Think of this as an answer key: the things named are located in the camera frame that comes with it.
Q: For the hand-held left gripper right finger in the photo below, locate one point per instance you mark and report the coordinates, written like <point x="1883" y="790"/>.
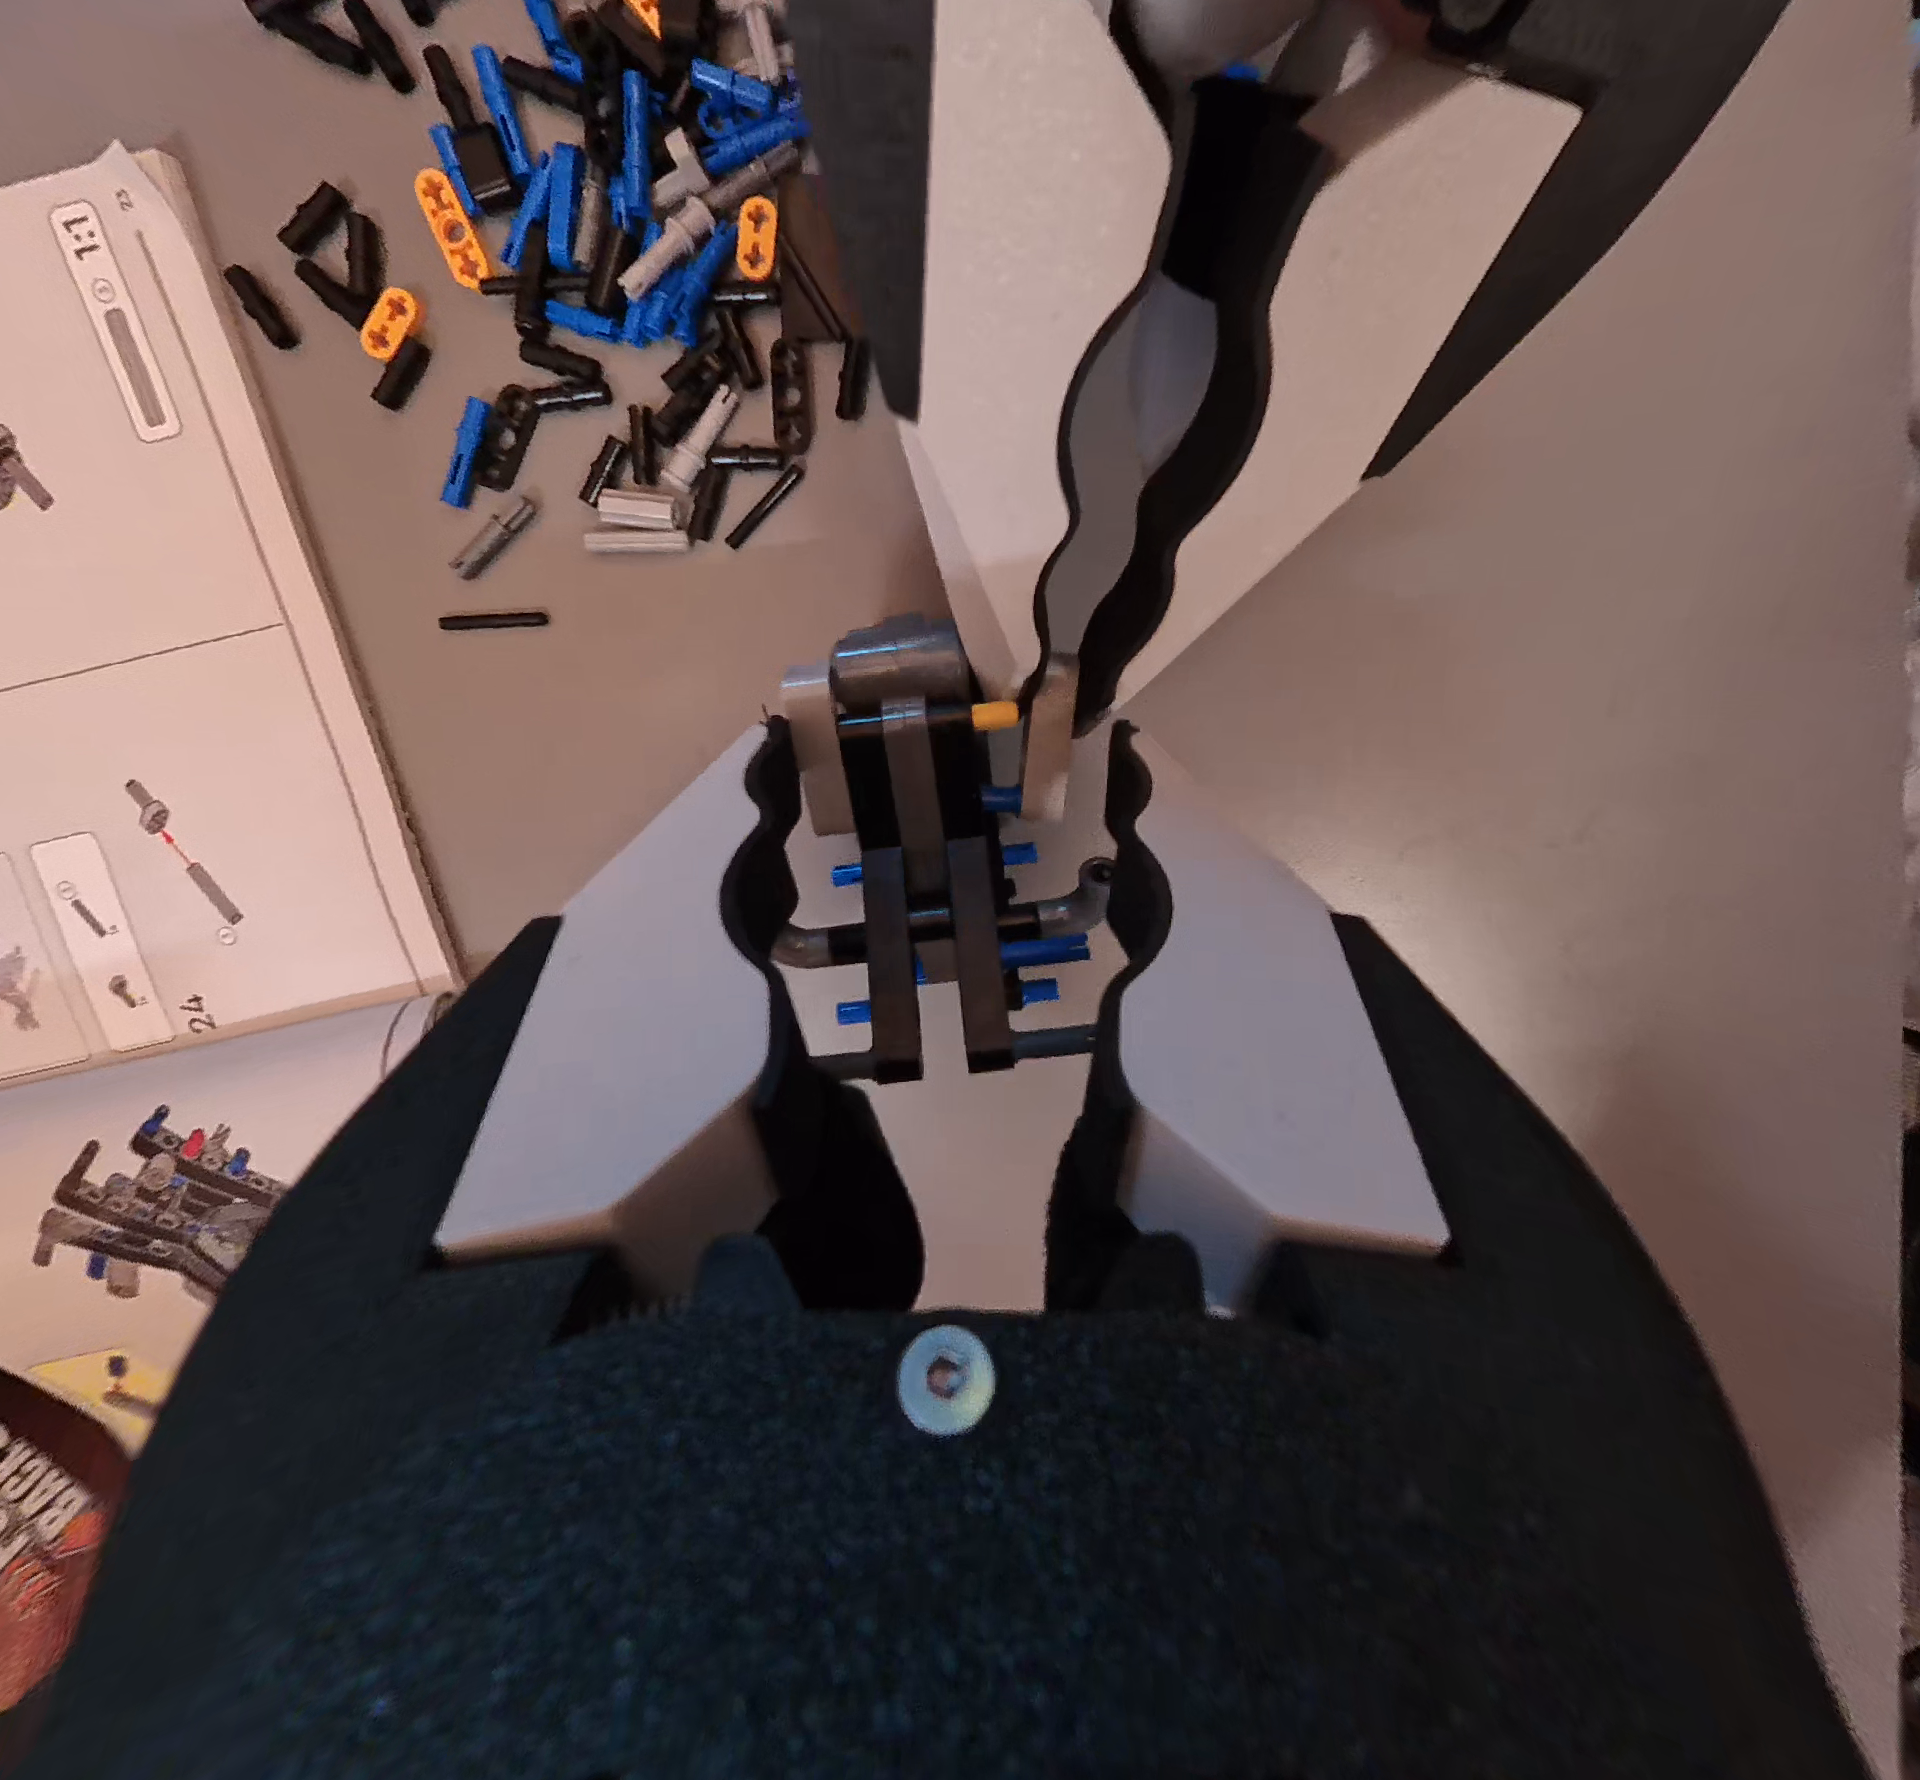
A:
<point x="1276" y="1061"/>

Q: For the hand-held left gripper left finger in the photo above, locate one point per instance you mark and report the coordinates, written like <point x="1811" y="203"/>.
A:
<point x="631" y="1061"/>

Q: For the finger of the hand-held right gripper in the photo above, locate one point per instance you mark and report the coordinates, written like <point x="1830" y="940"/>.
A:
<point x="1353" y="309"/>
<point x="1004" y="309"/>

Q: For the pile of lego pieces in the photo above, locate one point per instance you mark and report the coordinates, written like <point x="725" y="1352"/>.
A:
<point x="557" y="206"/>

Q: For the partly built lego assembly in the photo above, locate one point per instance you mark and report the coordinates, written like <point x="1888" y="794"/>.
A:
<point x="916" y="820"/>

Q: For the lego instruction booklet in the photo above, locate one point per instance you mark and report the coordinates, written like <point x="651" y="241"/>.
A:
<point x="180" y="699"/>

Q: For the printed cardboard lego box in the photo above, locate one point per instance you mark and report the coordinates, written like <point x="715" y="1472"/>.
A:
<point x="44" y="1509"/>

